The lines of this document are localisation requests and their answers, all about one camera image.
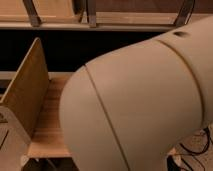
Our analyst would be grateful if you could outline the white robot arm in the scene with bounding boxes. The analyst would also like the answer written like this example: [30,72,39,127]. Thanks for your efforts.
[59,16,213,171]

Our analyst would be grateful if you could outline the wooden shelf rack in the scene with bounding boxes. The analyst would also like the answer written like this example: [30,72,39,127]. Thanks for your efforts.
[0,0,213,31]

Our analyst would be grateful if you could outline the left wooden side panel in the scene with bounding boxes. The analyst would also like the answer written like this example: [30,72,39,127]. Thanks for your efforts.
[0,38,49,145]

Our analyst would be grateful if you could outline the black cables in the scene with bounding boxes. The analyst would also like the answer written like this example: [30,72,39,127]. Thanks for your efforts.
[168,127,213,171]

